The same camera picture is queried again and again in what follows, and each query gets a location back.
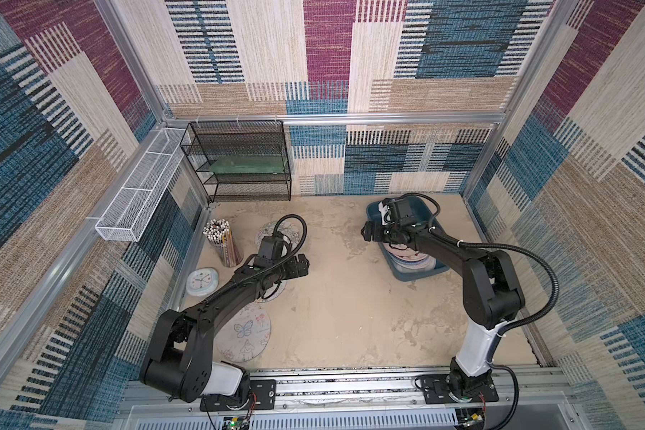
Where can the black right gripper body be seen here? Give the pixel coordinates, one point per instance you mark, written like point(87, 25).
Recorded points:
point(374, 232)

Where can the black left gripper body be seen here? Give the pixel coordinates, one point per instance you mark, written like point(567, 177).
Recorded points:
point(290, 269)

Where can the pink checkered bunny coaster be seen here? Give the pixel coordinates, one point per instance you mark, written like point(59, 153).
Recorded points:
point(404, 254)

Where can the teal plastic storage box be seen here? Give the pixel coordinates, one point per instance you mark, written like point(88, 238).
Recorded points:
point(406, 272)

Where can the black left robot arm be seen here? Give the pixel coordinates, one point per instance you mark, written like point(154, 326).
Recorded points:
point(179, 361)

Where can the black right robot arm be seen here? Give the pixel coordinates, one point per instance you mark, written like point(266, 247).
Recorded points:
point(491, 296)

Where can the green white cabbage coaster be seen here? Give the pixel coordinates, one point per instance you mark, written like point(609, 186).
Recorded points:
point(291, 230)

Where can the cup of coloured pencils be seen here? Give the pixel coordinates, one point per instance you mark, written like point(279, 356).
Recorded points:
point(220, 236)

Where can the white butterfly coaster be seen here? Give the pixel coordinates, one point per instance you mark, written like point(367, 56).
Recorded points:
point(246, 335)

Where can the small white round clock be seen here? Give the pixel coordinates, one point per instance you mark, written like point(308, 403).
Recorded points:
point(202, 282)

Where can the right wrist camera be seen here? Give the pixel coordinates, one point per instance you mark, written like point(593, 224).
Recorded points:
point(397, 212)

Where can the black wire mesh shelf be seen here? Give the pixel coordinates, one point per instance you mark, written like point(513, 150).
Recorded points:
point(239, 161)

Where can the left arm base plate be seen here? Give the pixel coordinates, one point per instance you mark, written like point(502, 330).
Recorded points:
point(256, 395)

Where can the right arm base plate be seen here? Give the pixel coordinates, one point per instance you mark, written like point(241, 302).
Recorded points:
point(454, 388)

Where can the white wire mesh basket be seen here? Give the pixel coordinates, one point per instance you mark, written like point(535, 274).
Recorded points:
point(131, 210)

